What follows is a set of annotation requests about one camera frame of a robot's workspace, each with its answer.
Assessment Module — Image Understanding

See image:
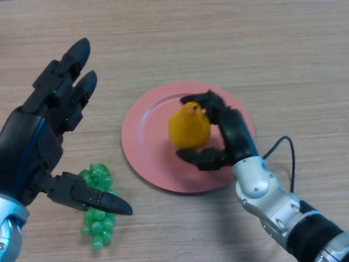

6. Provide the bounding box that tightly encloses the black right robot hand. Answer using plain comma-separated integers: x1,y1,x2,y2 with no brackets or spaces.
176,89,260,172

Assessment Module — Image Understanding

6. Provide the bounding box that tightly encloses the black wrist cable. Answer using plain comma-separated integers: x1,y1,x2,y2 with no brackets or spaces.
262,135,297,195

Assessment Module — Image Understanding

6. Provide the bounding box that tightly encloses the pink round plate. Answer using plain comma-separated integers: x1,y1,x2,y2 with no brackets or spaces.
121,80,256,195

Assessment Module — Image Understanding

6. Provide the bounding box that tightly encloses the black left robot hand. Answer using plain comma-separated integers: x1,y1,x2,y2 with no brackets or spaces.
0,37,134,216

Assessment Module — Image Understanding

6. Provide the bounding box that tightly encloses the green grape bunch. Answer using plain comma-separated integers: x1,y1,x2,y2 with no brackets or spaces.
78,163,118,253

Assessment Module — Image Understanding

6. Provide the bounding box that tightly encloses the yellow pear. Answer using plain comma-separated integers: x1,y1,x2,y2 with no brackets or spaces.
167,101,212,150

